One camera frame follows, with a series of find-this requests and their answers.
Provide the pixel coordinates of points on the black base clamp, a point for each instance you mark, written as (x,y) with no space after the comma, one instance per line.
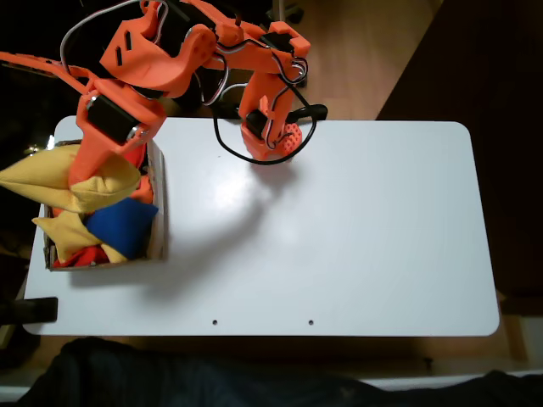
(316,112)

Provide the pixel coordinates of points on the blue bean bag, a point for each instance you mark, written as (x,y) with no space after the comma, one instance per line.
(123,229)

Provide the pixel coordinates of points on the yellow bean bag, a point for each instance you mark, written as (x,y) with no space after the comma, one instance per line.
(63,235)
(34,178)

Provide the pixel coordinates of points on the orange camera mount with camera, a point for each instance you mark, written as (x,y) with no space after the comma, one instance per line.
(25,57)

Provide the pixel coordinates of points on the cardboard box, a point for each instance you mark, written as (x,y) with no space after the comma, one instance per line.
(156,237)

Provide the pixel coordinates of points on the black table clamp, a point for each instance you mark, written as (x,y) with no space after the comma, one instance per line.
(38,309)

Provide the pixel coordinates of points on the person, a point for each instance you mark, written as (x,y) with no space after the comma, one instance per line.
(169,377)

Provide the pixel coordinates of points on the small red bean bag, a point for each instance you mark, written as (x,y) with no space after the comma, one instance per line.
(87,256)

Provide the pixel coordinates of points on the office chair base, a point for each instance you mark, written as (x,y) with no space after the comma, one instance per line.
(278,10)

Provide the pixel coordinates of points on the orange bean bag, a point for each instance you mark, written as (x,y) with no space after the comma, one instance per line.
(144,191)

